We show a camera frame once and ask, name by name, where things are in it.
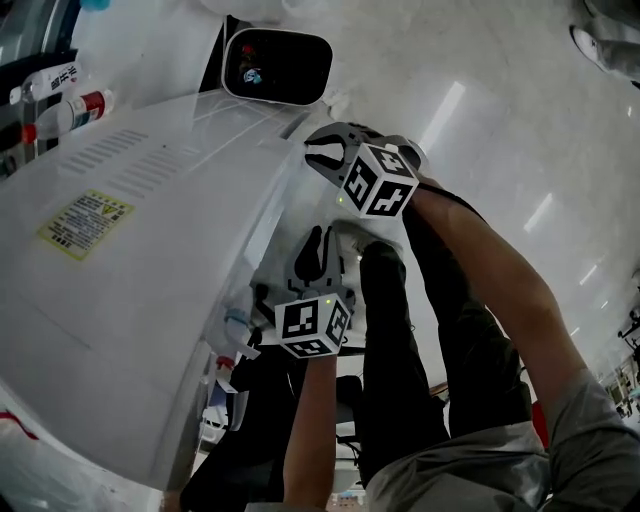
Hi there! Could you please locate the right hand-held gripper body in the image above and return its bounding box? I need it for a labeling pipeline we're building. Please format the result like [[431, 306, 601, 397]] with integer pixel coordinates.
[[335, 130, 427, 221]]

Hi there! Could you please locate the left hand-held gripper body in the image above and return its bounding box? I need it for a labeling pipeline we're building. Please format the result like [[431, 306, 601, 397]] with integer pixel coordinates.
[[274, 278, 357, 359]]

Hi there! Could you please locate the white machine cabinet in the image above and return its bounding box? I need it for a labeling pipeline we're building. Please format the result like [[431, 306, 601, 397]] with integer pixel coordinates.
[[0, 89, 314, 494]]

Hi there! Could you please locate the person's left forearm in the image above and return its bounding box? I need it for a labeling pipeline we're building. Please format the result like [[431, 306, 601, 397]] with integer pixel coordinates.
[[282, 352, 340, 512]]

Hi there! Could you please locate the person's right forearm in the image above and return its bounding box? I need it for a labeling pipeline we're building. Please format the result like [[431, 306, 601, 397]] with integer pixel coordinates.
[[407, 182, 589, 416]]

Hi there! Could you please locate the crumpled white paper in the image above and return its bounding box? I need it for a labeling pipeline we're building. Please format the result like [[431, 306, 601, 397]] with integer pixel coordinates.
[[322, 89, 352, 115]]

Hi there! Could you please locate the person's left leg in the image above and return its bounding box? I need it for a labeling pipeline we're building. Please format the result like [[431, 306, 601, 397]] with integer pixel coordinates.
[[358, 239, 452, 487]]

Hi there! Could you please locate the red-capped plastic bottle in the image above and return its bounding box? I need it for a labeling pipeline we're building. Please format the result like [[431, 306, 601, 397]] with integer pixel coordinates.
[[213, 353, 239, 397]]

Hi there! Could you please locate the black mesh office chair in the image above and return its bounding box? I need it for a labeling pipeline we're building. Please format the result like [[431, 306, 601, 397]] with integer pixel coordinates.
[[178, 284, 367, 512]]

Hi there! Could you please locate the person's grey shirt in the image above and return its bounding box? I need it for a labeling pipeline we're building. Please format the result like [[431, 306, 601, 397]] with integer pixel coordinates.
[[364, 368, 640, 512]]

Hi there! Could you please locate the red-label plastic bottle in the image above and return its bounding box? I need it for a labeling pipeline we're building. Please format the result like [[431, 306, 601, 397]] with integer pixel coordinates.
[[21, 89, 117, 145]]

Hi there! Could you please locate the black equipment stand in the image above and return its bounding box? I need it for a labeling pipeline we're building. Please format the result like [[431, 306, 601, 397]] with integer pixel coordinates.
[[617, 269, 640, 362]]

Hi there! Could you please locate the white-label plastic bottle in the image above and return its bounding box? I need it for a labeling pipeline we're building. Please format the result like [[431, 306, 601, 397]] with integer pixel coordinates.
[[9, 61, 84, 104]]

